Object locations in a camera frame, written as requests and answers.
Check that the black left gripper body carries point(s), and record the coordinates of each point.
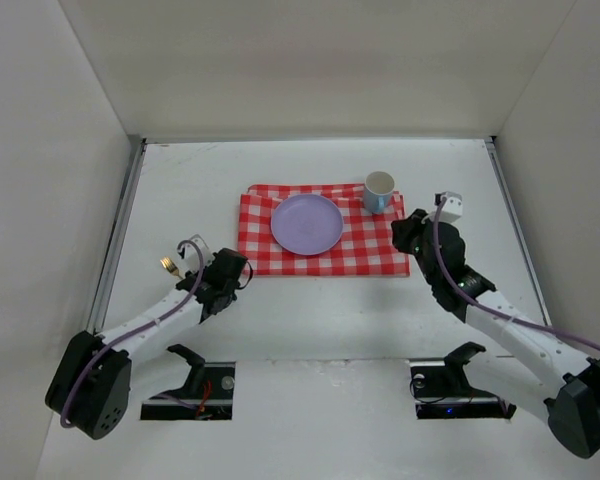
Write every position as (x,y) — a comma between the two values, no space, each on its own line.
(191,282)

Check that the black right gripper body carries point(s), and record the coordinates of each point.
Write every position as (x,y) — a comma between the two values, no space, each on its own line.
(407,232)

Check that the red white checkered cloth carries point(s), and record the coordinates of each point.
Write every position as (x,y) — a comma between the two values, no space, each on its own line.
(365,248)

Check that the blue white ceramic mug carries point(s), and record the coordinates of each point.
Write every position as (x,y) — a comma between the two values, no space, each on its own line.
(378,190)

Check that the lilac plastic plate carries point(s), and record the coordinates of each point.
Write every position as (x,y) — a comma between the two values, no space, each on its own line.
(307,224)

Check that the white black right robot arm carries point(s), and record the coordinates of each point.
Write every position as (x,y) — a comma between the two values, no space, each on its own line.
(550,378)

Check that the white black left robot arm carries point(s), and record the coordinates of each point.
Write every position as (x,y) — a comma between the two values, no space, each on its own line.
(99,373)

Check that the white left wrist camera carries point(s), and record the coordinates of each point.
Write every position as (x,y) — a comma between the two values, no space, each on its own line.
(194,253)

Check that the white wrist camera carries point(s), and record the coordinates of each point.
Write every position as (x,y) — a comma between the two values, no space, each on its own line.
(449,206)
(194,253)

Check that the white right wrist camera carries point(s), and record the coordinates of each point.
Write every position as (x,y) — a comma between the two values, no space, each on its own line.
(449,206)

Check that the black handled gold fork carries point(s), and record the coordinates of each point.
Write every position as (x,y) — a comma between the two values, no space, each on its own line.
(170,266)

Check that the right aluminium table rail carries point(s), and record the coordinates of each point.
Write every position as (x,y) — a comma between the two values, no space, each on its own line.
(490,143)

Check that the aluminium table rail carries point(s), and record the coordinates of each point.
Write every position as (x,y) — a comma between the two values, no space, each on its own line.
(490,143)
(97,311)

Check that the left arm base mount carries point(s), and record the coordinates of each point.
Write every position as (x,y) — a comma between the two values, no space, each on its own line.
(182,386)

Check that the left aluminium table rail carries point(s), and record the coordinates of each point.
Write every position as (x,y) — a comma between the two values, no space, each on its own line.
(97,311)

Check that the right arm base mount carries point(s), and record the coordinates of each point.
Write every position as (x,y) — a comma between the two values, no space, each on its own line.
(441,391)

